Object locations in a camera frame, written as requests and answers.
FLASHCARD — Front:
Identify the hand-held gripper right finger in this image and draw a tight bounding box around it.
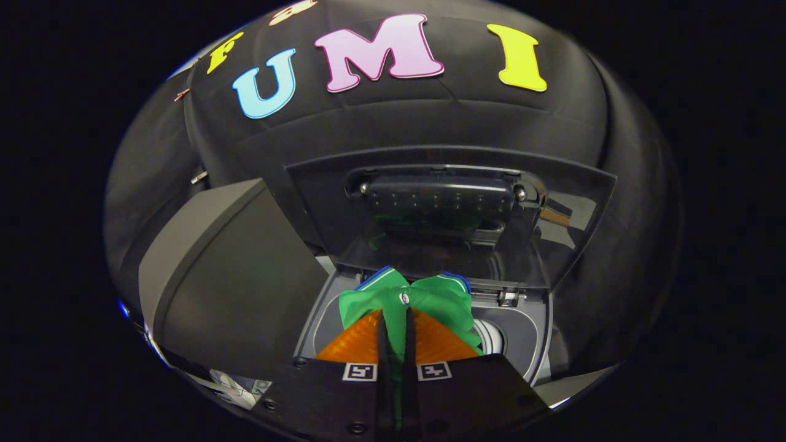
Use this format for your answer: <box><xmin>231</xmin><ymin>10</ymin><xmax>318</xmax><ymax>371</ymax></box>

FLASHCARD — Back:
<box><xmin>402</xmin><ymin>307</ymin><xmax>550</xmax><ymax>442</ymax></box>

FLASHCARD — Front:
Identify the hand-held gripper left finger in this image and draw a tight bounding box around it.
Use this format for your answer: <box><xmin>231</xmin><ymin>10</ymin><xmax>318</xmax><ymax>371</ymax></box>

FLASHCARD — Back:
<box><xmin>255</xmin><ymin>309</ymin><xmax>394</xmax><ymax>442</ymax></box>

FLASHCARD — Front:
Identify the green polo shirt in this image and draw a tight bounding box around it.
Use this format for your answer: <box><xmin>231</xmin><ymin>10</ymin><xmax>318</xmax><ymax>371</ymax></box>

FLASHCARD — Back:
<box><xmin>338</xmin><ymin>265</ymin><xmax>486</xmax><ymax>430</ymax></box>

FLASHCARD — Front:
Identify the small grey washing machine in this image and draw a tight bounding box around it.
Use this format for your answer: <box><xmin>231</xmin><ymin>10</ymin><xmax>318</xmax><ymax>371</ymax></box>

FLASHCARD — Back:
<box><xmin>294</xmin><ymin>264</ymin><xmax>553</xmax><ymax>387</ymax></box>

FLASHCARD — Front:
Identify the transparent washing machine lid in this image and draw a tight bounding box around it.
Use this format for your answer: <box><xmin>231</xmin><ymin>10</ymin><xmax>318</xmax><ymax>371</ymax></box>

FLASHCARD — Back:
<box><xmin>286</xmin><ymin>145</ymin><xmax>617</xmax><ymax>289</ymax></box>

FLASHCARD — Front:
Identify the white printed sheet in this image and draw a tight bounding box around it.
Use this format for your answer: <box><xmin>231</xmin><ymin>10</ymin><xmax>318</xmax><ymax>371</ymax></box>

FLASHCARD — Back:
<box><xmin>209</xmin><ymin>368</ymin><xmax>271</xmax><ymax>409</ymax></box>

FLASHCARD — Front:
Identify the grey box cabinet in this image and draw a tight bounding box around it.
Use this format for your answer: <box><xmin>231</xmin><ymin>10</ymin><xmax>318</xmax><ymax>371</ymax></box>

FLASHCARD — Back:
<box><xmin>138</xmin><ymin>178</ymin><xmax>332</xmax><ymax>381</ymax></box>

